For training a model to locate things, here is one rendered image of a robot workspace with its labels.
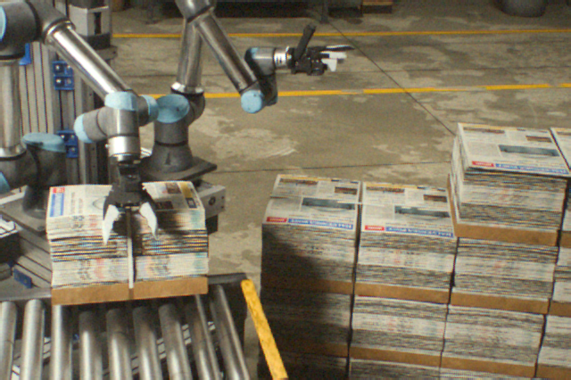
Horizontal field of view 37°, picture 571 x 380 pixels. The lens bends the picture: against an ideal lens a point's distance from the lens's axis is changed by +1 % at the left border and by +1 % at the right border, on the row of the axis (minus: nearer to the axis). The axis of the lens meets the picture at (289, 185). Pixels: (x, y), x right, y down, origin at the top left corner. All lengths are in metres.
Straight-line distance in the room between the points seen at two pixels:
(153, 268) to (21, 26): 0.71
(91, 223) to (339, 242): 0.81
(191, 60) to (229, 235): 1.51
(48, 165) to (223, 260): 1.63
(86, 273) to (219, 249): 2.04
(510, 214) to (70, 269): 1.24
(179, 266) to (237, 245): 2.02
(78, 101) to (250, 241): 1.70
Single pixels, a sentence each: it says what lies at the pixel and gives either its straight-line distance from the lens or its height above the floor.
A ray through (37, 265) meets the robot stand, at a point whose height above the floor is 0.65.
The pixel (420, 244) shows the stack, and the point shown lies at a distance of 2.56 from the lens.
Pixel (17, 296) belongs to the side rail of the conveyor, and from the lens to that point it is 2.28.
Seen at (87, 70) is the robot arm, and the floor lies 1.31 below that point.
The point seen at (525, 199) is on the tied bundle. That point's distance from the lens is 2.53.
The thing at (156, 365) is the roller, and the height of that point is 0.80.
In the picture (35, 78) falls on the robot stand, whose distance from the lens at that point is 2.79.
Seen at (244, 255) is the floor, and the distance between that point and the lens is 4.07.
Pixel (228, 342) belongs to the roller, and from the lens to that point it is 2.06.
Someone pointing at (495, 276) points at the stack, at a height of 0.72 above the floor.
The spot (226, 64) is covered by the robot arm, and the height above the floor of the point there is 1.20.
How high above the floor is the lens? 1.97
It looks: 24 degrees down
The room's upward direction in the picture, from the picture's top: 3 degrees clockwise
